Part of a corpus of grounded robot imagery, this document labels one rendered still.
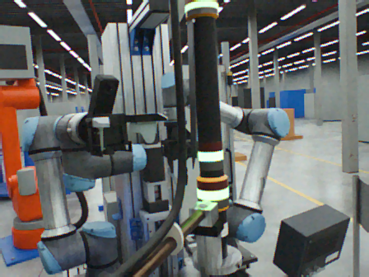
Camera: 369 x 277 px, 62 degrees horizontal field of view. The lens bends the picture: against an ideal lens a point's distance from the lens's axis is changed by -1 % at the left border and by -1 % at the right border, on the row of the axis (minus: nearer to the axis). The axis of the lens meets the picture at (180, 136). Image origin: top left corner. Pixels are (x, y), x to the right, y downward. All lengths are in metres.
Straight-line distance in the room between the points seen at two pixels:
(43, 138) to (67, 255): 0.40
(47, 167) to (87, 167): 0.36
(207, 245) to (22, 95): 4.04
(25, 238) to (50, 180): 3.31
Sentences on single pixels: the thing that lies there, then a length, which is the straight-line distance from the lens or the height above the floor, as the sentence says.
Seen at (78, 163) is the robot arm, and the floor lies 1.56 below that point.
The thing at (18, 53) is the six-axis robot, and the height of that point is 2.44.
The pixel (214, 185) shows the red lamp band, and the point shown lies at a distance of 0.42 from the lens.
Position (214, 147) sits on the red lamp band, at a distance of 0.41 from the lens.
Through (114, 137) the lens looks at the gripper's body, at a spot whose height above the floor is 1.63.
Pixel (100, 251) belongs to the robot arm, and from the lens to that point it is 1.19.
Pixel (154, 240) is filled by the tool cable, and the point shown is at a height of 1.56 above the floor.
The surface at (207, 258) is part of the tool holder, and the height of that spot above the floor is 1.48.
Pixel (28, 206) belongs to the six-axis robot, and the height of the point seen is 0.58.
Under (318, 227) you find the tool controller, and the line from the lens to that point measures 1.19.
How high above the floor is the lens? 1.68
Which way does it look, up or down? 6 degrees down
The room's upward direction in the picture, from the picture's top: 4 degrees counter-clockwise
